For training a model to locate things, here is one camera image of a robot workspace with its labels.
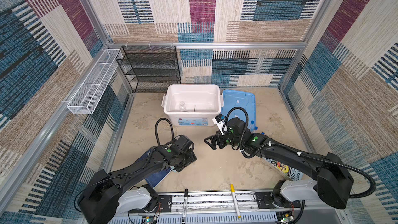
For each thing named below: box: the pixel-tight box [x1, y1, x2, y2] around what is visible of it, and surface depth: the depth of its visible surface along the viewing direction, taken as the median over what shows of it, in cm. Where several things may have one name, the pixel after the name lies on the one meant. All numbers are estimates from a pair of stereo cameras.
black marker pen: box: [181, 188, 189, 224], surface depth 73 cm
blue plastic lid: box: [221, 90, 257, 131], surface depth 115 cm
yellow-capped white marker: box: [230, 183, 242, 219], surface depth 76 cm
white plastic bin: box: [161, 84, 225, 127], surface depth 102 cm
